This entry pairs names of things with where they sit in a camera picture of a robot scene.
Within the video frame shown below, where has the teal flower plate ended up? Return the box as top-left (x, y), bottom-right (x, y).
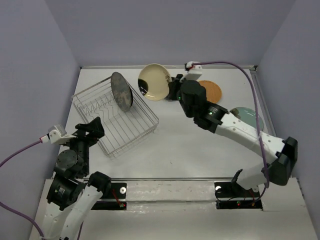
top-left (230, 106), bottom-right (257, 128)

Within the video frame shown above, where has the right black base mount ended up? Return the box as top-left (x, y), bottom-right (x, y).
top-left (214, 181), bottom-right (263, 210)

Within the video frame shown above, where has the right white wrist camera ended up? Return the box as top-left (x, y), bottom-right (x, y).
top-left (184, 61), bottom-right (203, 81)

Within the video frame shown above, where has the grey reindeer plate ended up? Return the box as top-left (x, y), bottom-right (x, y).
top-left (110, 72), bottom-right (133, 112)

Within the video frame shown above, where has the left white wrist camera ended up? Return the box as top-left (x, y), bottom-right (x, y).
top-left (48, 124), bottom-right (76, 145)

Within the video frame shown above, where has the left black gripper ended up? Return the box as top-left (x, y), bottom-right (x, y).
top-left (62, 115), bottom-right (106, 174)

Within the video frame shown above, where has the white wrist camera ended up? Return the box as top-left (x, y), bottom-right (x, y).
top-left (48, 124), bottom-right (76, 145)
top-left (184, 61), bottom-right (203, 81)

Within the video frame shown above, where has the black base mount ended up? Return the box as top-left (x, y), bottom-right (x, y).
top-left (91, 182), bottom-right (127, 211)
top-left (214, 181), bottom-right (263, 210)

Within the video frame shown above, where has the orange woven round plate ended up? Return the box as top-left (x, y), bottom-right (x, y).
top-left (198, 80), bottom-right (222, 104)

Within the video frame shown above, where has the purple cable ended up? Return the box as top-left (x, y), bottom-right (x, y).
top-left (0, 136), bottom-right (83, 240)
top-left (186, 61), bottom-right (270, 203)

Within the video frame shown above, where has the metal wire dish rack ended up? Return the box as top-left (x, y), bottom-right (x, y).
top-left (71, 74), bottom-right (159, 158)

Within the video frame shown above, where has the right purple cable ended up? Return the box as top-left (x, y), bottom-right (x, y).
top-left (186, 61), bottom-right (270, 203)

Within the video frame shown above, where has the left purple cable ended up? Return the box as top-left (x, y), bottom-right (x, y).
top-left (0, 136), bottom-right (83, 240)

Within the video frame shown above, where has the cream plate with black spot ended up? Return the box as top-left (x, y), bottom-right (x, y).
top-left (138, 63), bottom-right (172, 102)

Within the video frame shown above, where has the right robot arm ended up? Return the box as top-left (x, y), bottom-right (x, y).
top-left (168, 74), bottom-right (298, 196)

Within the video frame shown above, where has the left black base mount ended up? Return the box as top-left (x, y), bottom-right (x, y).
top-left (91, 182), bottom-right (127, 211)

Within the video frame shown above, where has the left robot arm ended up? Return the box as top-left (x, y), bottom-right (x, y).
top-left (41, 117), bottom-right (112, 240)

